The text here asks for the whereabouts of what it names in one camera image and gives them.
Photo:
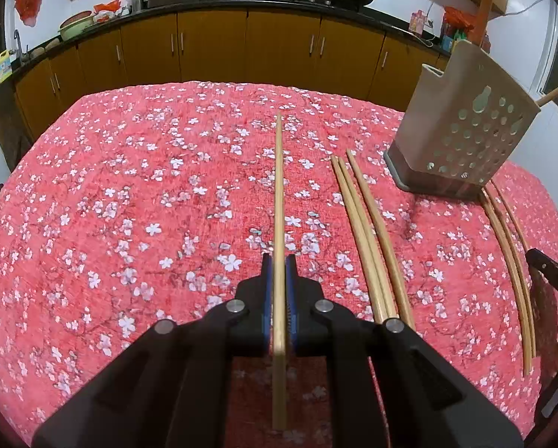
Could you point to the gas stove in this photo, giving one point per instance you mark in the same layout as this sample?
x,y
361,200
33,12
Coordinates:
x,y
323,2

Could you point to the red hanging plastic bag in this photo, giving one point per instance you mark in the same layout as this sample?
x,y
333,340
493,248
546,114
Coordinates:
x,y
28,2

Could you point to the pink bottle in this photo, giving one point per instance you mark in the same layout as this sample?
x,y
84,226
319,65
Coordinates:
x,y
418,22

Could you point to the metal faucet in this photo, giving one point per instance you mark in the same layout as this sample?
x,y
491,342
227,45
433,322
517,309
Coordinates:
x,y
17,42

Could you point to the wooden chopstick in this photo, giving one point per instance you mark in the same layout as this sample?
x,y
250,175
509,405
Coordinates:
x,y
556,92
486,4
519,263
360,238
384,242
279,196
512,214
371,238
509,266

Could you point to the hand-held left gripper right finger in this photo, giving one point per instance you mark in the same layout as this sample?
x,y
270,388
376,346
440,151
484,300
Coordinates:
x,y
292,298

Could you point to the green basin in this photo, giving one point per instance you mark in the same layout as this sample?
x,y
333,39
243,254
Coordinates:
x,y
76,28

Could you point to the yellow detergent bottle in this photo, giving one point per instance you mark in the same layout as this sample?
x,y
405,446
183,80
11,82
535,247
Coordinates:
x,y
2,67

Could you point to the red crumpled plastic bag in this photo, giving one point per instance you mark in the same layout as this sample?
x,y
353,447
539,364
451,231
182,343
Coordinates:
x,y
107,9

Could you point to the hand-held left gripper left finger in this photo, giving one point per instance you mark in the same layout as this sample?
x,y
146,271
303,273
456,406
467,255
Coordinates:
x,y
265,294

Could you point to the colourful seasoning packets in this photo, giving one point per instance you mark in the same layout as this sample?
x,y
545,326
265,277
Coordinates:
x,y
454,39

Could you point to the orange lower kitchen cabinets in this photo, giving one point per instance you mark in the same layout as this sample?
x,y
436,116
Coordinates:
x,y
213,46

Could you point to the black kitchen countertop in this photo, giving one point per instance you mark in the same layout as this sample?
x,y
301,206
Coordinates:
x,y
241,2

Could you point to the large red plastic bag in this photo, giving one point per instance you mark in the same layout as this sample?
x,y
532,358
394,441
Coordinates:
x,y
458,17

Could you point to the red floral tablecloth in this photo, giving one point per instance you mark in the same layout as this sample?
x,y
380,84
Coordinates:
x,y
120,196

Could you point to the grey perforated utensil holder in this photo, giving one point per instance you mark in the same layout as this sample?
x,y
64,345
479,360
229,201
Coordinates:
x,y
446,116

